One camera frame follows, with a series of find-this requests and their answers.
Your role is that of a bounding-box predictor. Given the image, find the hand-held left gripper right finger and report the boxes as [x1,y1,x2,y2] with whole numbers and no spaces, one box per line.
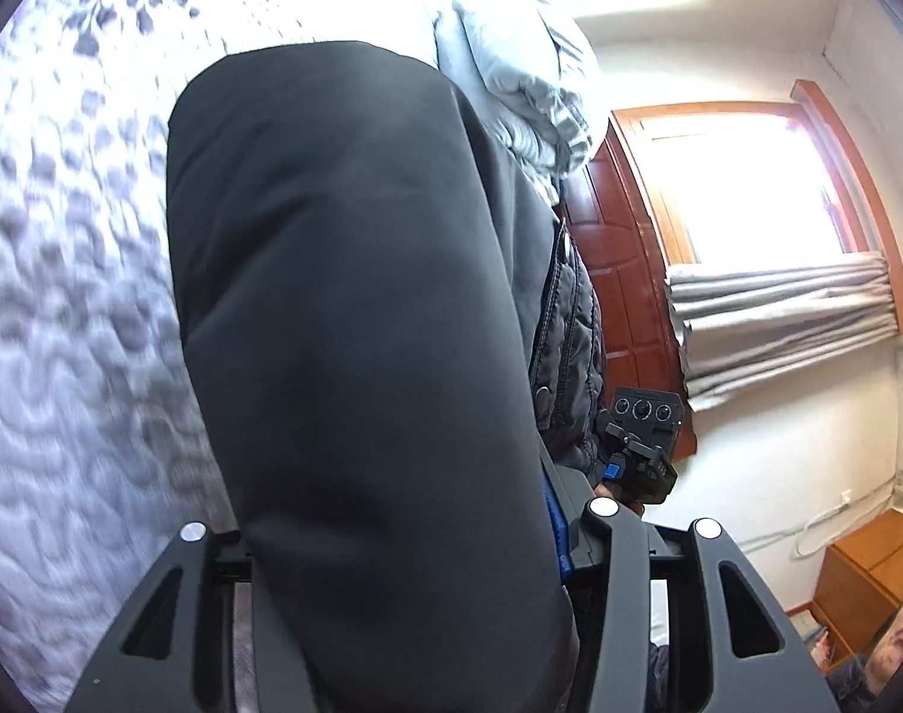
[549,471,842,713]

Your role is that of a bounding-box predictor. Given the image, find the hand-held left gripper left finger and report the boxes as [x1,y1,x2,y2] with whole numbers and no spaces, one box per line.
[65,520,255,713]

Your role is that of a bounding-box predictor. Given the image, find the black pants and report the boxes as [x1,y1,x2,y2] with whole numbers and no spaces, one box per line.
[165,40,582,713]

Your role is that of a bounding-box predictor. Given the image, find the person's right hand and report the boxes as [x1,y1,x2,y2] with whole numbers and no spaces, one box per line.
[594,481,646,518]

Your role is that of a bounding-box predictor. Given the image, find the black quilted jacket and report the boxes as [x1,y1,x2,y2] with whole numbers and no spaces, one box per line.
[529,215,608,491]

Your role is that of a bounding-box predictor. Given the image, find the grey striped curtain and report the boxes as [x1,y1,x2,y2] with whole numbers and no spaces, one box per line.
[663,253,902,413]

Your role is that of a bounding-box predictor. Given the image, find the red-brown wooden door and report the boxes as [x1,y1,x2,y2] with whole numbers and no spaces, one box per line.
[555,115,701,462]

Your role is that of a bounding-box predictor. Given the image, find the wooden nightstand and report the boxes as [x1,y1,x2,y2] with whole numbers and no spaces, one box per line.
[811,509,903,655]

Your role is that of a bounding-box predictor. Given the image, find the wooden framed window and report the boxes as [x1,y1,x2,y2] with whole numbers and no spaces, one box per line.
[611,78,903,335]

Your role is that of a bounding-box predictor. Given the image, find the grey quilted mattress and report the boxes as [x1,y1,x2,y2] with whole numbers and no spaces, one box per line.
[0,0,452,713]

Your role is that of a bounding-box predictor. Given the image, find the light grey comforter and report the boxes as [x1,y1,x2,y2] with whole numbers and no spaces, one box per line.
[432,0,608,205]

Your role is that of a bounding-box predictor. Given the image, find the white cable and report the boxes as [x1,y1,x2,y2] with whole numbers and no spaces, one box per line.
[748,482,903,558]

